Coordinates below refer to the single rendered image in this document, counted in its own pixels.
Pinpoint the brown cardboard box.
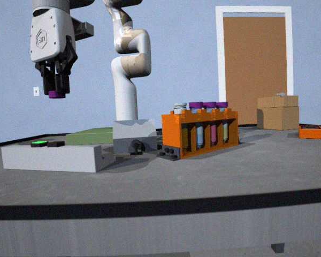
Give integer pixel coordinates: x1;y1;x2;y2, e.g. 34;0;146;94
257;95;299;130

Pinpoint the grey button housing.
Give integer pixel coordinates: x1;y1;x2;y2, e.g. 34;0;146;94
113;119;157;155

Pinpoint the orange tube rack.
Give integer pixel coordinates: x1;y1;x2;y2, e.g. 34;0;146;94
162;108;238;159

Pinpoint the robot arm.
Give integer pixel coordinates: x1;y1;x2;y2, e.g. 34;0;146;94
32;0;151;120

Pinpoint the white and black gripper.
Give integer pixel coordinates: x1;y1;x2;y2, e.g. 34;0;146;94
30;6;78;95

